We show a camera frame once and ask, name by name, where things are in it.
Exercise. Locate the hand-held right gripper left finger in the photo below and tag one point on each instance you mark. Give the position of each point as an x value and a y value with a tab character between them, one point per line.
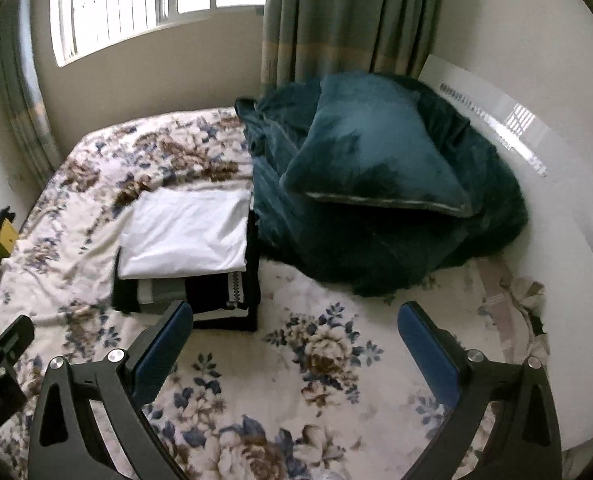
162	347

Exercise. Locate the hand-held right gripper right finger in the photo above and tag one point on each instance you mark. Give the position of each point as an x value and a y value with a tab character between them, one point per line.
426	347

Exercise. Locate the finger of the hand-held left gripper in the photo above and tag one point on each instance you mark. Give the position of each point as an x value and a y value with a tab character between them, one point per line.
6	347

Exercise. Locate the white T-shirt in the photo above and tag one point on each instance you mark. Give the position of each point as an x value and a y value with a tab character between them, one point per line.
186	235

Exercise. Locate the stack of folded dark clothes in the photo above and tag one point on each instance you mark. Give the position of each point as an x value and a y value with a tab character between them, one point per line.
146	292

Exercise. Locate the crumpled beige clothes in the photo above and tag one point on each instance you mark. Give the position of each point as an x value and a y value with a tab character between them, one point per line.
526	300

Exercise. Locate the white folded garment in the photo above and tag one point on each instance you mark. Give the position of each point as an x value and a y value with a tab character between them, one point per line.
221	315

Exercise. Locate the pink checked sheet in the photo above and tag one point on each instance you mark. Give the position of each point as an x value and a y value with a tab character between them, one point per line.
496	305

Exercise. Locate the teal plush blanket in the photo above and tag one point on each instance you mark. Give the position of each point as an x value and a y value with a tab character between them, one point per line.
386	250

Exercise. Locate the floral bedspread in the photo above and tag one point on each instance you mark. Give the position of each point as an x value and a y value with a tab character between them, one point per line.
276	385

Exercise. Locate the white bed headboard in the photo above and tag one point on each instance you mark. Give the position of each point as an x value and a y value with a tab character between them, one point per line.
566	260

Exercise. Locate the teal plush pillow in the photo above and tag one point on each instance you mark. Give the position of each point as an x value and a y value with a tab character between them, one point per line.
366	150

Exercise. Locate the green striped curtain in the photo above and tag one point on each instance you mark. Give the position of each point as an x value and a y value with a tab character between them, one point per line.
26	100
346	15

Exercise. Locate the barred window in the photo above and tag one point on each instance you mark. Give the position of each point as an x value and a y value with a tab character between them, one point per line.
126	0

